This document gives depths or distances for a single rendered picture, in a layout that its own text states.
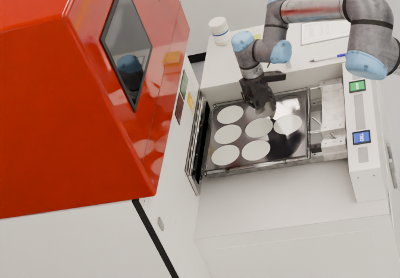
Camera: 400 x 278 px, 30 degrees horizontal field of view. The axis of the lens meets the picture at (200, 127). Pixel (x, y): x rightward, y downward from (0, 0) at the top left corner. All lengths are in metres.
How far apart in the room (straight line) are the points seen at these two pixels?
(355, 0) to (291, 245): 0.81
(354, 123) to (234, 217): 0.49
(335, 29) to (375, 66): 0.81
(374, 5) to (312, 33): 0.80
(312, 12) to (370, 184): 0.55
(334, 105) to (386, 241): 0.53
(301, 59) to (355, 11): 0.68
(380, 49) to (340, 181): 0.55
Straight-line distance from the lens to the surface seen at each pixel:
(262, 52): 2.39
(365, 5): 2.12
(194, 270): 2.42
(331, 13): 2.22
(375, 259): 2.49
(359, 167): 2.29
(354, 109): 2.50
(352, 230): 2.39
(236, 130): 2.65
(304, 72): 2.73
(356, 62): 2.08
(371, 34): 2.09
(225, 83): 2.77
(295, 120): 2.61
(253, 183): 2.55
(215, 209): 2.51
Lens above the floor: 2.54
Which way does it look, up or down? 37 degrees down
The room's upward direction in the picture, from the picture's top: 22 degrees counter-clockwise
